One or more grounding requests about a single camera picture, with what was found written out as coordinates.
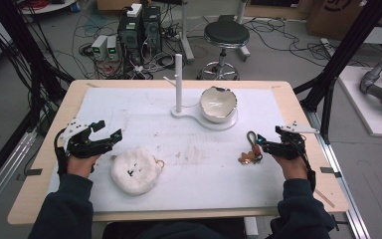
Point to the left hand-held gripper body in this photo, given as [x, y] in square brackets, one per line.
[81, 146]

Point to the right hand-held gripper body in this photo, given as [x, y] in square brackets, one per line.
[290, 146]

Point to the person's left hand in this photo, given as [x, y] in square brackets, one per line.
[81, 165]

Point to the person's right hand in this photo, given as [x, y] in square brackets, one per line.
[291, 167]

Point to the black tape piece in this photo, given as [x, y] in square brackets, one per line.
[34, 172]
[327, 171]

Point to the wooden table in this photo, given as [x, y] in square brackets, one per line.
[311, 186]

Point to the white eggshell-shaped bowl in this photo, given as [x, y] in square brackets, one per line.
[218, 104]

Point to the white table mat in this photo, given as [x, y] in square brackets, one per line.
[195, 179]

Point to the grey power supply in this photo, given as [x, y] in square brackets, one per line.
[99, 46]
[112, 46]

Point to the white platform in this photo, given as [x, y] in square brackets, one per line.
[361, 109]

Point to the white stand with pole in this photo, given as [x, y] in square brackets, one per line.
[178, 83]

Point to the white table leg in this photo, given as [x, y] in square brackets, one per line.
[251, 229]

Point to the black computer tower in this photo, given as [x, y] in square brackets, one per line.
[129, 36]
[152, 28]

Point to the black round stool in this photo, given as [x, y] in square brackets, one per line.
[226, 35]

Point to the person's lap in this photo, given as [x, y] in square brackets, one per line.
[179, 232]

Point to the white box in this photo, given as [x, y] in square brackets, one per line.
[134, 10]

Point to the cardboard box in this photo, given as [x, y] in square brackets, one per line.
[341, 16]

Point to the aluminium rail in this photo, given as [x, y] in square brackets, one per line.
[344, 186]
[3, 181]

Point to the black frame strut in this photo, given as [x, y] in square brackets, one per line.
[344, 53]
[30, 56]

